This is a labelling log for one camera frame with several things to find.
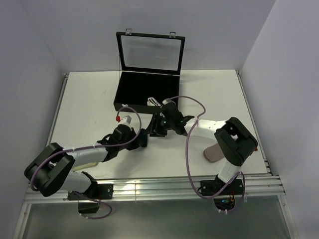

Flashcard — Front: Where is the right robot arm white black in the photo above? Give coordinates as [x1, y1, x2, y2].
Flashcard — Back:
[147, 98, 258, 194]

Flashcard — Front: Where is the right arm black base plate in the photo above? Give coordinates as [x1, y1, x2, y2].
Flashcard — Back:
[199, 178, 245, 196]

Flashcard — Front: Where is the mauve sock with red stripes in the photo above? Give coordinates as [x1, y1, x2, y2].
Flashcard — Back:
[203, 143, 224, 163]

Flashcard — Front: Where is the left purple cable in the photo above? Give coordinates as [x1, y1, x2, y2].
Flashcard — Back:
[29, 107, 142, 220]

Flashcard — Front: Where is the black display case with glass lid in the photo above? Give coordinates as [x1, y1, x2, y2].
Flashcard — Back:
[113, 28, 185, 114]

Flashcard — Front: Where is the navy blue sock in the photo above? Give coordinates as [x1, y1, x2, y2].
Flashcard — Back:
[139, 128, 148, 147]

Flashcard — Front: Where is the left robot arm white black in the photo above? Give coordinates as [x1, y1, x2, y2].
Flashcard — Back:
[24, 124, 148, 199]

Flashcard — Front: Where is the pale yellow sock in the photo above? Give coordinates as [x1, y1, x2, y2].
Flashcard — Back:
[72, 162, 98, 171]

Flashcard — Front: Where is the grey sock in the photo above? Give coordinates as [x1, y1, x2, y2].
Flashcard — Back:
[162, 99, 172, 105]

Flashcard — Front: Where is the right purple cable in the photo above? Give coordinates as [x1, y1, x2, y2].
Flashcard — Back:
[168, 96, 246, 214]

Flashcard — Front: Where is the white sock with dark stripes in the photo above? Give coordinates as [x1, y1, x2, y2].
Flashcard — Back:
[147, 97, 161, 107]

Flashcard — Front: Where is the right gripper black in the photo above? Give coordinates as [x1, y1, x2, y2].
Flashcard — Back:
[144, 112, 175, 137]

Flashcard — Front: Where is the aluminium rail frame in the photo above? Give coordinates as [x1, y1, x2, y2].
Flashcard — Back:
[14, 70, 300, 239]

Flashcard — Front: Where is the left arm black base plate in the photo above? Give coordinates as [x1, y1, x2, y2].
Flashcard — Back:
[81, 184, 113, 200]

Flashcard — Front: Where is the purple cable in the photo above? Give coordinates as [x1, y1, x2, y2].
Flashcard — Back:
[29, 107, 142, 220]
[168, 96, 246, 214]

